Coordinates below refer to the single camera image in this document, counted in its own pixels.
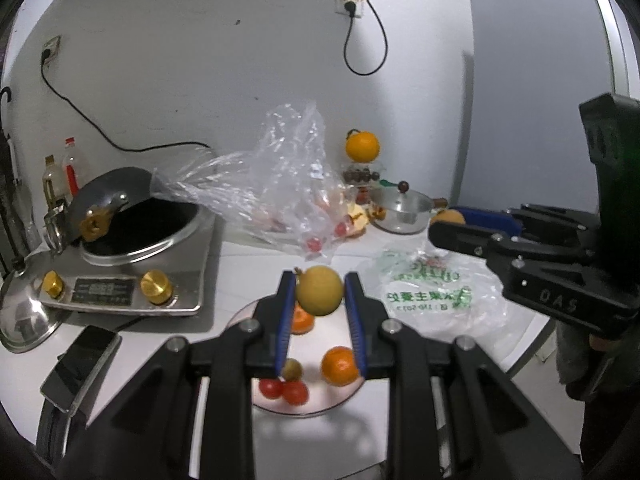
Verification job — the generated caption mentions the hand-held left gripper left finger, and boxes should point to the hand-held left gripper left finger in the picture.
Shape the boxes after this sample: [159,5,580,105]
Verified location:
[57,270,297,480]

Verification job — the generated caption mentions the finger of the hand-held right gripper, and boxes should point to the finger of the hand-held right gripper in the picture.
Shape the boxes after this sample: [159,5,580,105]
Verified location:
[428,221,596,273]
[450,204,601,248]

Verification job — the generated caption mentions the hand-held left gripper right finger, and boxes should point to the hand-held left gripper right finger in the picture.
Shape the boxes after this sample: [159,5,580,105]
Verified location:
[344,271,583,480]

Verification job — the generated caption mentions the tangerine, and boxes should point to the tangerine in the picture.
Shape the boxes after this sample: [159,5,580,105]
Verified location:
[291,305,316,336]
[320,346,362,387]

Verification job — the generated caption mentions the green printed plastic bag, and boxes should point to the green printed plastic bag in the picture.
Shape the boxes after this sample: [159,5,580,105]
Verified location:
[359,247,507,335]

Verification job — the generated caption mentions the white plate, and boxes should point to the white plate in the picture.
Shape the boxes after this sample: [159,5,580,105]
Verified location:
[225,297,369,417]

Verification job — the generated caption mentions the person's right hand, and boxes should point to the person's right hand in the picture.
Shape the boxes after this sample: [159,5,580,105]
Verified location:
[555,317,640,401]

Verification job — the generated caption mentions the small steel pot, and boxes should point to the small steel pot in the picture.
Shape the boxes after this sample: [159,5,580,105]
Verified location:
[370,195,449,235]

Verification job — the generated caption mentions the pot lid with wooden knob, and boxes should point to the pot lid with wooden knob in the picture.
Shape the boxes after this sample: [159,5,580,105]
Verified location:
[372,181,433,223]

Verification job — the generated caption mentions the orange peel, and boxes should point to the orange peel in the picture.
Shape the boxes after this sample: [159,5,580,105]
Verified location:
[345,202,387,237]

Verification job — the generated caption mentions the steel induction cooker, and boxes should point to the steel induction cooker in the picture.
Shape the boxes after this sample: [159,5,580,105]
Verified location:
[37,199,224,333]

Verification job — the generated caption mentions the grey refrigerator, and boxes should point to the grey refrigerator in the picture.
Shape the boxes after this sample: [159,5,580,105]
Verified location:
[452,0,636,221]

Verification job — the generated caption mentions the large orange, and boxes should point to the large orange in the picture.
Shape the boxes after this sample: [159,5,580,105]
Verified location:
[345,130,381,163]

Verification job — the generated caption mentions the clear plastic bag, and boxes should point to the clear plastic bag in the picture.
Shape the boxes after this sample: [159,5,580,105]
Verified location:
[150,101,362,266]

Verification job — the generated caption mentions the black smartphone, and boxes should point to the black smartphone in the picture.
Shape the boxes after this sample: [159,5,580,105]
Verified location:
[40,325,122,414]

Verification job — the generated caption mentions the dark wok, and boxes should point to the dark wok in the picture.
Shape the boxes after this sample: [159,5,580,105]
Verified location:
[69,166,154,256]

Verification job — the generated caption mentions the red cap bottle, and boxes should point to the red cap bottle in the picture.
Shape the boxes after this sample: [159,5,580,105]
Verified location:
[62,137,89,197]

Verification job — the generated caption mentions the large steel lid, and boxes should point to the large steel lid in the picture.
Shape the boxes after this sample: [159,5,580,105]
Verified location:
[0,259,63,353]

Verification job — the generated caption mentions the yellow oil bottle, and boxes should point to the yellow oil bottle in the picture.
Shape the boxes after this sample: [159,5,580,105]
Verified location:
[42,155,64,208]

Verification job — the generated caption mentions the black range hood cable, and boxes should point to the black range hood cable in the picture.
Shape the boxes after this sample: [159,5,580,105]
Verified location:
[343,0,389,77]

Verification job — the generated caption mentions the black cooker cable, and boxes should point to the black cooker cable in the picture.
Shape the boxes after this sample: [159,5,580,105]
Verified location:
[40,50,211,153]

